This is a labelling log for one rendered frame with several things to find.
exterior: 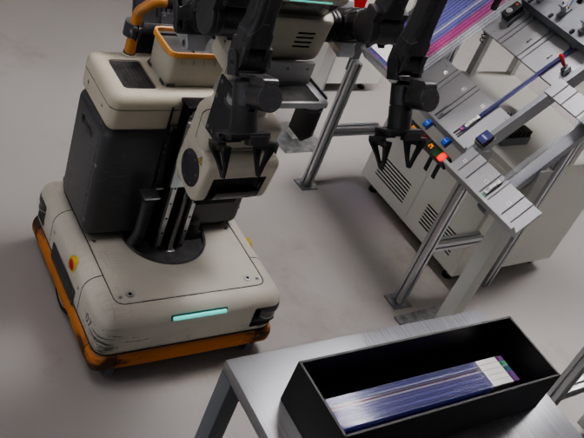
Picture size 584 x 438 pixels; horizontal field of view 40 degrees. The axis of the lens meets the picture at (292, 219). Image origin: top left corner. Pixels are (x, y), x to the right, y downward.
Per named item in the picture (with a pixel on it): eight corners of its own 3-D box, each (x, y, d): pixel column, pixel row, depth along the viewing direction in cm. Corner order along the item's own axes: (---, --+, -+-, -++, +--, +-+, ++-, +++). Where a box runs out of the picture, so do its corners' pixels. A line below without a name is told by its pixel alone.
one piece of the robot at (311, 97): (195, 118, 204) (217, 44, 192) (285, 117, 219) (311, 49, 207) (221, 156, 195) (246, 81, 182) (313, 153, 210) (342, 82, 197)
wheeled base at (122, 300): (27, 230, 276) (36, 173, 262) (192, 216, 311) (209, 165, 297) (87, 381, 236) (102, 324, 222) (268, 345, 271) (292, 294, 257)
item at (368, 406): (493, 364, 179) (500, 355, 177) (513, 388, 175) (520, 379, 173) (308, 413, 151) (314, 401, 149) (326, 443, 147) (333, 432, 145)
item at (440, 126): (467, 160, 281) (464, 149, 275) (366, 59, 320) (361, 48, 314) (470, 157, 281) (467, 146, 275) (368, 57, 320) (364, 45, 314)
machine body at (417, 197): (444, 287, 335) (514, 170, 299) (355, 182, 375) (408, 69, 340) (543, 267, 371) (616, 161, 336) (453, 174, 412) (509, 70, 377)
